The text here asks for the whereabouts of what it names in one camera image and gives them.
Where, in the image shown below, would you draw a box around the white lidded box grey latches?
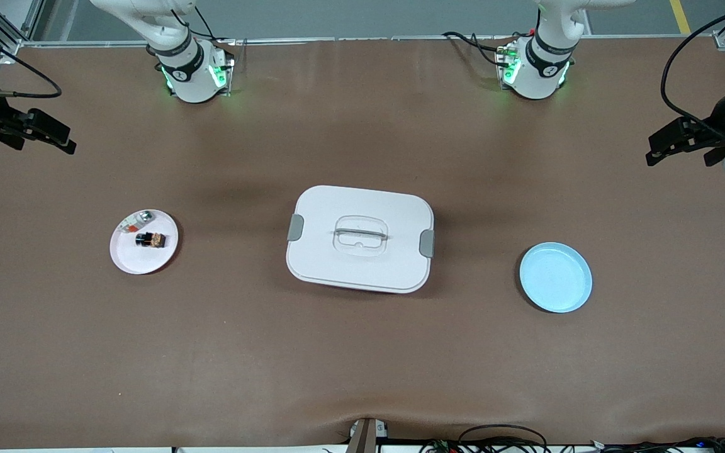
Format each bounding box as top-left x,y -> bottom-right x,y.
286,184 -> 436,294

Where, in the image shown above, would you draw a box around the pink round plate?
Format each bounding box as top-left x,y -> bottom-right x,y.
110,209 -> 179,276

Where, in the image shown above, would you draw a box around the light blue round plate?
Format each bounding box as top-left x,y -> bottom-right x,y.
519,242 -> 593,314

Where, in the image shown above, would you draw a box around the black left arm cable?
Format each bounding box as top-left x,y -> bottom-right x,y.
660,3 -> 725,136

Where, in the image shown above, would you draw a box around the black base cable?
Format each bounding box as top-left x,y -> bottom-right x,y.
442,30 -> 514,67
171,6 -> 220,42

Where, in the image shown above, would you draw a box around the black cable tangle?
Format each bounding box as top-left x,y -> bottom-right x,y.
419,434 -> 725,453

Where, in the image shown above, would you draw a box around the aluminium table edge rail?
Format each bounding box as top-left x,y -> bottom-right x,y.
20,35 -> 725,50

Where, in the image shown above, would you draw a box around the black looped cable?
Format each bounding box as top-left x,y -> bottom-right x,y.
457,424 -> 549,453

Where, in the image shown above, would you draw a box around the brown post with bracket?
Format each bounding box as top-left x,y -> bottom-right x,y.
347,417 -> 390,453

